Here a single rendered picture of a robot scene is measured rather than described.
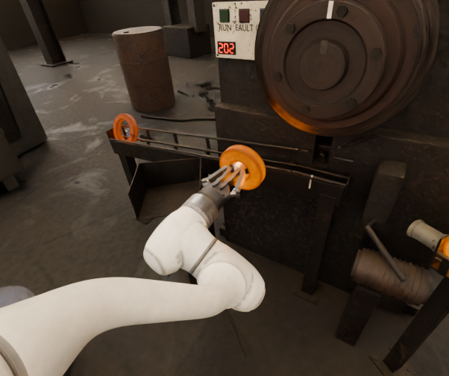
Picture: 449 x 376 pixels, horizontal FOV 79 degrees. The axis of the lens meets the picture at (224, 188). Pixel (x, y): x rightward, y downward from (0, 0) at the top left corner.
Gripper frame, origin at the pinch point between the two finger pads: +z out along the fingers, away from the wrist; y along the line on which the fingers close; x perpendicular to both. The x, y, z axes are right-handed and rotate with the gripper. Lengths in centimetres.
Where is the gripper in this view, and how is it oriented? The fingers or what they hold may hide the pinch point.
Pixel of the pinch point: (241, 163)
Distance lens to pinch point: 86.3
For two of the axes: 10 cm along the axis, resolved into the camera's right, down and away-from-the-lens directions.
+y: 8.5, 2.7, -4.5
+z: 5.1, -6.0, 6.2
